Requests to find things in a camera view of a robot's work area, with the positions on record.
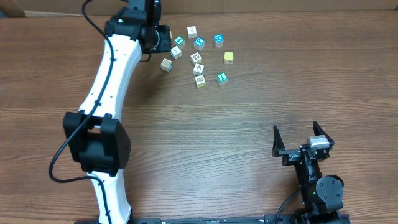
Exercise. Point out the white block brown acorn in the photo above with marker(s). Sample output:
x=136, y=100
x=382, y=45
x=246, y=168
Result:
x=198, y=69

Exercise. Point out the white wooden block top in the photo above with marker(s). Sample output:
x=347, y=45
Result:
x=192, y=32

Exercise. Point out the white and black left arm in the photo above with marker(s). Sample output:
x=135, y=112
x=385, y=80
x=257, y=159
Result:
x=94, y=134

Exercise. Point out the white block blue side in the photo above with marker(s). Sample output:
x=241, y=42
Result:
x=175, y=52

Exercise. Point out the green number four block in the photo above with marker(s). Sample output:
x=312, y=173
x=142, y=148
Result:
x=179, y=41

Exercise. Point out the blue P wooden block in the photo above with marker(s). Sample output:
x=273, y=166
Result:
x=199, y=43

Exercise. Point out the blue top wooden block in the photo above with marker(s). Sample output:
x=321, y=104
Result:
x=218, y=40

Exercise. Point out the white block brown animal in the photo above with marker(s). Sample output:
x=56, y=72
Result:
x=196, y=58

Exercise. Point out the white patterned wooden block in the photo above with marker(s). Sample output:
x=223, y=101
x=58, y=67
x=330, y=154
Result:
x=166, y=65

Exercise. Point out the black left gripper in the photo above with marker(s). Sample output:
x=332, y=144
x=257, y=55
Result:
x=165, y=43

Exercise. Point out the yellow top block right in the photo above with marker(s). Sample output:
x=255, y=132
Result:
x=228, y=57

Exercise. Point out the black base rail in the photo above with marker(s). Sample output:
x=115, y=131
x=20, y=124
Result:
x=267, y=219

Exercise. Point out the yellow sided picture block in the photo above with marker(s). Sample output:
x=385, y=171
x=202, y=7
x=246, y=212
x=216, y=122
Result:
x=200, y=81

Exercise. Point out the green L wooden block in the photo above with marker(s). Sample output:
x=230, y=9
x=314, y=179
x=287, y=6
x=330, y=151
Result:
x=222, y=79

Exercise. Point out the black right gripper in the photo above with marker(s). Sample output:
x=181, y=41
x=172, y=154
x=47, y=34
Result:
x=291, y=155

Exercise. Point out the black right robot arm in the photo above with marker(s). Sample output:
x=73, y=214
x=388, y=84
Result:
x=322, y=196

